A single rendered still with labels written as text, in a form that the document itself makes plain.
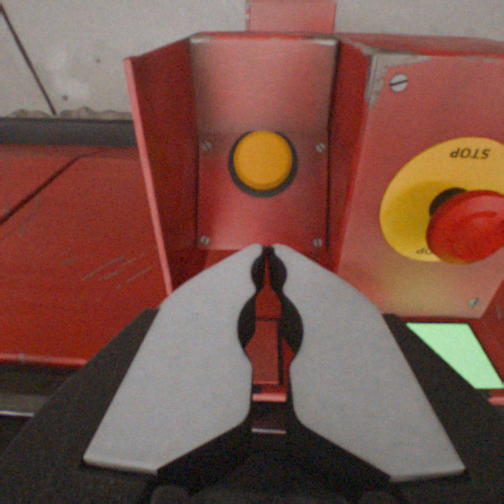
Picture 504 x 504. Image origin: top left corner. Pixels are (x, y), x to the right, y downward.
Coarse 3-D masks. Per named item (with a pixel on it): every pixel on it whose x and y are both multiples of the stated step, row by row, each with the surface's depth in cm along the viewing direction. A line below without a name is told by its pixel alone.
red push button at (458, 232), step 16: (448, 192) 16; (464, 192) 15; (480, 192) 14; (496, 192) 14; (432, 208) 17; (448, 208) 15; (464, 208) 14; (480, 208) 14; (496, 208) 14; (432, 224) 15; (448, 224) 15; (464, 224) 15; (480, 224) 15; (496, 224) 15; (432, 240) 16; (448, 240) 15; (464, 240) 15; (480, 240) 15; (496, 240) 15; (448, 256) 16; (464, 256) 16; (480, 256) 16
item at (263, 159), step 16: (240, 144) 22; (256, 144) 22; (272, 144) 22; (240, 160) 22; (256, 160) 22; (272, 160) 22; (288, 160) 22; (240, 176) 22; (256, 176) 22; (272, 176) 22
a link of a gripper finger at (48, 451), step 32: (128, 352) 7; (64, 384) 7; (96, 384) 7; (32, 416) 6; (64, 416) 6; (96, 416) 6; (32, 448) 6; (64, 448) 6; (0, 480) 5; (32, 480) 5; (64, 480) 5; (96, 480) 5; (128, 480) 5
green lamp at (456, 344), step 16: (432, 336) 21; (448, 336) 21; (464, 336) 21; (448, 352) 20; (464, 352) 20; (480, 352) 20; (464, 368) 19; (480, 368) 19; (480, 384) 18; (496, 384) 18
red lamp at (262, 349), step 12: (264, 324) 22; (276, 324) 22; (264, 336) 21; (276, 336) 21; (252, 348) 20; (264, 348) 20; (276, 348) 20; (252, 360) 19; (264, 360) 19; (276, 360) 19; (264, 372) 19; (276, 372) 19
